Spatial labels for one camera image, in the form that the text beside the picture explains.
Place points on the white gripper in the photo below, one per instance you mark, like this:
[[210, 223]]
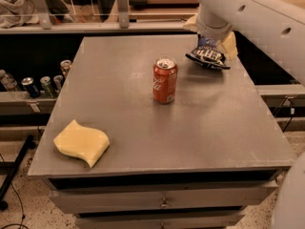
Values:
[[213, 31]]

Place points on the blue chip bag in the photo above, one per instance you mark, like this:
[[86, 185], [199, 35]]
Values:
[[207, 55]]

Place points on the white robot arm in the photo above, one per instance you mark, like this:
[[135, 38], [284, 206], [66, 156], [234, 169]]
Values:
[[278, 29]]

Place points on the yellow sponge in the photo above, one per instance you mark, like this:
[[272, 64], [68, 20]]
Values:
[[82, 142]]

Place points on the red soda can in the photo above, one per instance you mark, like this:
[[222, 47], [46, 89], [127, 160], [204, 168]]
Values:
[[165, 72]]

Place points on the grey drawer cabinet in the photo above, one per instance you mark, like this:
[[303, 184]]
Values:
[[217, 128]]

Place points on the tan soda can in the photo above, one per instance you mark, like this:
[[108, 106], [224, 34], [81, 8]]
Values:
[[65, 66]]

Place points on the silver soda can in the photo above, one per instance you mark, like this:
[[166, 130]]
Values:
[[58, 81]]

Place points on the green soda can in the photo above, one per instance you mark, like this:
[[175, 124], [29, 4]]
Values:
[[47, 86]]

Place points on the dark blue soda can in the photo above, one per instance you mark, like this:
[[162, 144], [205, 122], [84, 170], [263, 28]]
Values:
[[30, 86]]

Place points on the grey cloth pile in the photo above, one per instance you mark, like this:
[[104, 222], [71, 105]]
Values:
[[16, 13]]

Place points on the clear plastic bottle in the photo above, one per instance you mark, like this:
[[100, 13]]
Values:
[[8, 82]]

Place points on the black stand leg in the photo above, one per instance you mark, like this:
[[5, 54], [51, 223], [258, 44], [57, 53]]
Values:
[[10, 168]]

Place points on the middle metal bracket post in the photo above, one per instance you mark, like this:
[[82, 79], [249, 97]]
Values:
[[123, 13]]

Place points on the metal bracket post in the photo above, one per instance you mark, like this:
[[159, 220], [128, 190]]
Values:
[[43, 14], [123, 13]]

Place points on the left metal bracket post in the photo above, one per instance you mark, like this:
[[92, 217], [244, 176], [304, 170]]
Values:
[[43, 14]]

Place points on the lower drawer with handle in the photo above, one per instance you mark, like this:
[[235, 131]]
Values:
[[187, 220]]

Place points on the drawer with handle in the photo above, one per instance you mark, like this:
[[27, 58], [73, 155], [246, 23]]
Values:
[[162, 197], [187, 220]]

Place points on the upper drawer with handle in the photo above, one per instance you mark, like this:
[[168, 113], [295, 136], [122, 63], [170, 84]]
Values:
[[162, 197]]

